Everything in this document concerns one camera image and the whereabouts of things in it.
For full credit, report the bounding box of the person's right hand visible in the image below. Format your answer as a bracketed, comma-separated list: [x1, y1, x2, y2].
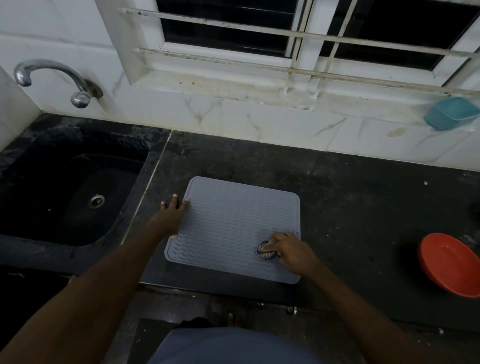
[264, 232, 322, 277]

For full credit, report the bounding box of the person's left hand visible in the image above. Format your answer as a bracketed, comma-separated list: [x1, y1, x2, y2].
[149, 194, 191, 239]

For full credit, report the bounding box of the grey ribbed silicone mat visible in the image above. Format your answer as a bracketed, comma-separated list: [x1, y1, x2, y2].
[164, 176, 302, 284]

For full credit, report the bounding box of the person's right forearm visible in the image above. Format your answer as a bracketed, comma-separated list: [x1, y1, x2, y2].
[303, 262, 456, 364]

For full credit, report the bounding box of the person's left forearm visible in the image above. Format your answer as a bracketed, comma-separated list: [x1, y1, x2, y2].
[0, 224, 171, 364]

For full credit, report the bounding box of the person's blue garment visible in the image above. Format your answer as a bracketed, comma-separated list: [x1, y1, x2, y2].
[147, 326, 323, 364]

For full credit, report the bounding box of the black stone sink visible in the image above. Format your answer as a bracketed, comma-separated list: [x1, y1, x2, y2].
[0, 113, 172, 276]

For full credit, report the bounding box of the orange plastic bowl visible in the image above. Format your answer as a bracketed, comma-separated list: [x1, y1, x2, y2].
[417, 233, 480, 299]

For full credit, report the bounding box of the white metal window grille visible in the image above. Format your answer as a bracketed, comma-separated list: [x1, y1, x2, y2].
[121, 0, 480, 98]

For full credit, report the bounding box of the teal plastic soap holder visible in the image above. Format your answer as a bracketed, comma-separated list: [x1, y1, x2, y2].
[424, 96, 480, 131]

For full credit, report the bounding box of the chrome wall tap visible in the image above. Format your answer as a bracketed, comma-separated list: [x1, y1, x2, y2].
[14, 59, 104, 109]

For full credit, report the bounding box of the white window frame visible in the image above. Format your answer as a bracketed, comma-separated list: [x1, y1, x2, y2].
[94, 0, 480, 99]

